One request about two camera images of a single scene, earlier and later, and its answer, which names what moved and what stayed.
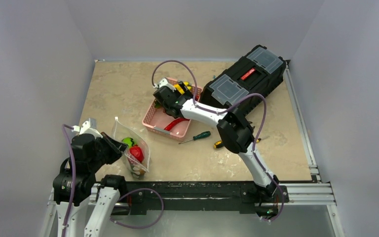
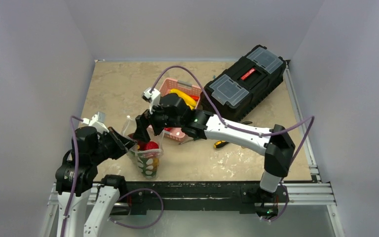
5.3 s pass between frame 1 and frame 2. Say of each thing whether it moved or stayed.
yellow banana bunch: moved
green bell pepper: moved
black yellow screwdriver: stayed
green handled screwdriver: stayed
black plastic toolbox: stayed
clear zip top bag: moved
